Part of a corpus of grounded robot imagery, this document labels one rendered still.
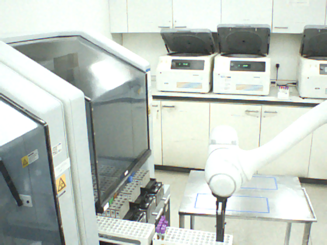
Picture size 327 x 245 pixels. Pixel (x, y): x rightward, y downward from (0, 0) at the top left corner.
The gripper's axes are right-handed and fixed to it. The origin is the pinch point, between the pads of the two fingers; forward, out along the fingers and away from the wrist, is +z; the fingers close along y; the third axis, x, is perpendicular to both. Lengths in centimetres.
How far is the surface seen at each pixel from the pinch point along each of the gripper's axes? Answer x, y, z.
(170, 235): -19.1, 1.1, 3.6
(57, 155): -46, 28, -39
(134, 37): -140, -292, -53
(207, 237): -5.1, -2.5, 4.4
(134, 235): -33.0, 3.1, 4.3
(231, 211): 1.6, -29.5, 8.3
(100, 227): -47.8, 2.6, 3.4
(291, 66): 43, -292, -21
